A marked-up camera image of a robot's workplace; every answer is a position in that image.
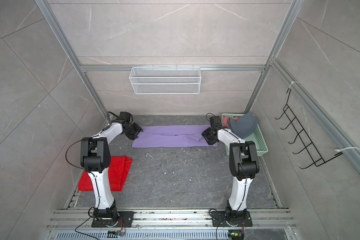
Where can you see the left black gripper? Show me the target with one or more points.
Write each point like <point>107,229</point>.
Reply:
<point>138,129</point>

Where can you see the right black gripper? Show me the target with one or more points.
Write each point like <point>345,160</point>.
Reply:
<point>211,142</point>

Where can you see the purple t shirt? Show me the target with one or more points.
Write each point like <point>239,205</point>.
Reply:
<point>182,136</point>

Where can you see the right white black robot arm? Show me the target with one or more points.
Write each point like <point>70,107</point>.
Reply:
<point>243,167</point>

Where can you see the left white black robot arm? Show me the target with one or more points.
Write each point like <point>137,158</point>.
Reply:
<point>96,159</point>

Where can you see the pink red t shirt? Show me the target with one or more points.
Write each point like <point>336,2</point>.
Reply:
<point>226,121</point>

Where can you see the grey blue t shirt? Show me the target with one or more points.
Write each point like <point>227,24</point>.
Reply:
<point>244,125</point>

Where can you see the red folded t shirt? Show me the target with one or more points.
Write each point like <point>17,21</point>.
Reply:
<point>118,172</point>

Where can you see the green plastic basket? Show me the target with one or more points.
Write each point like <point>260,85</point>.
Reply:
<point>256,137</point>

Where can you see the small circuit board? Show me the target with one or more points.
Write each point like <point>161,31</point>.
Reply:
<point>115,234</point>

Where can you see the white wire mesh basket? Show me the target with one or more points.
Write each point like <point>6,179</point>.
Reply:
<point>166,80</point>

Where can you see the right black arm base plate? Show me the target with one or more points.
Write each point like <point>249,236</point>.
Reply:
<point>231,221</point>

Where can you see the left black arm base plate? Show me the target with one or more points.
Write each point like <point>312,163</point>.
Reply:
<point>122,219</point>

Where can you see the black wire hook rack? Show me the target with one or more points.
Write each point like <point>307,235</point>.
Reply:
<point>303,136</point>

